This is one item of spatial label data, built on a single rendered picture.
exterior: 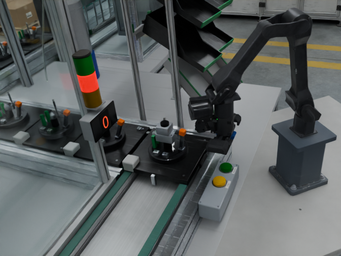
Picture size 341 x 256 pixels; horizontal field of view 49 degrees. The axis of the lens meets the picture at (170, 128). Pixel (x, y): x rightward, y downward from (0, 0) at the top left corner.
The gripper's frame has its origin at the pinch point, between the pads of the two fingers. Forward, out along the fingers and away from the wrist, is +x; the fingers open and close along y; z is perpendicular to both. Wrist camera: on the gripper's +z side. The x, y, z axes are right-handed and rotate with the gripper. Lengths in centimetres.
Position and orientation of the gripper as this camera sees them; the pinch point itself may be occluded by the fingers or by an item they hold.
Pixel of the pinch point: (224, 145)
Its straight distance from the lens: 119.8
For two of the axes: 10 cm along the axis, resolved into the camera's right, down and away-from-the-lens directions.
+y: -3.8, 5.6, -7.4
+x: 1.0, 8.2, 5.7
